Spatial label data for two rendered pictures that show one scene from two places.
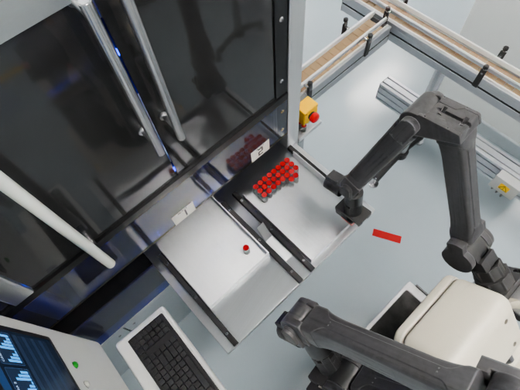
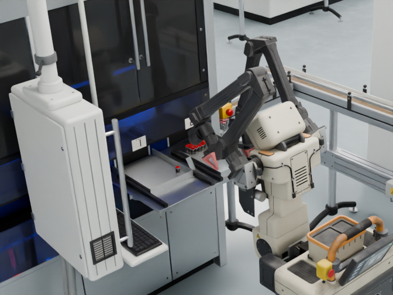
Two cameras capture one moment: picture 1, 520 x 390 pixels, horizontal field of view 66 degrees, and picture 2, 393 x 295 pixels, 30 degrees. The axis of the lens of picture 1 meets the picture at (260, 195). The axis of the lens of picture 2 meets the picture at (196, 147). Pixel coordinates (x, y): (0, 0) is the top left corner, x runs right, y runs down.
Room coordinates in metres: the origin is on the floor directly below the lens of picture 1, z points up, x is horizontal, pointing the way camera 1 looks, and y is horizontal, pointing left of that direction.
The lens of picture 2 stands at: (-2.75, -0.03, 2.68)
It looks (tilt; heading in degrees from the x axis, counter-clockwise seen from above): 27 degrees down; 0
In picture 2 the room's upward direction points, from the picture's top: 4 degrees counter-clockwise
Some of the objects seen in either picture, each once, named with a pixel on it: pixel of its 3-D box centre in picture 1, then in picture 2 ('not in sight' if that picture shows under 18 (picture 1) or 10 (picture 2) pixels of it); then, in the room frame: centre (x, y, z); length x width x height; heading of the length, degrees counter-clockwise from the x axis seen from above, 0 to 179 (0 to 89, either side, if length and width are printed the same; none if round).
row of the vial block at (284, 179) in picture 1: (280, 183); (204, 147); (0.68, -0.08, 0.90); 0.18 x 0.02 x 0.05; 127
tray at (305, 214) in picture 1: (302, 203); (218, 154); (0.59, -0.14, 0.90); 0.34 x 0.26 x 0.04; 37
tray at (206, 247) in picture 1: (207, 244); (151, 170); (0.48, 0.20, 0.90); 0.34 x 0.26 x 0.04; 37
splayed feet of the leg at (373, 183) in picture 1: (398, 156); (331, 214); (1.21, -0.87, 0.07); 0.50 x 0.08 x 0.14; 127
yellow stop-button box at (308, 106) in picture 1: (304, 110); (223, 110); (0.93, -0.20, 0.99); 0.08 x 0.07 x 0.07; 37
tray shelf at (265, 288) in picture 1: (258, 229); (187, 168); (0.53, 0.02, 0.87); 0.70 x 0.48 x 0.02; 127
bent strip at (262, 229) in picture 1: (274, 241); (197, 167); (0.46, -0.03, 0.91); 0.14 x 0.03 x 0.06; 38
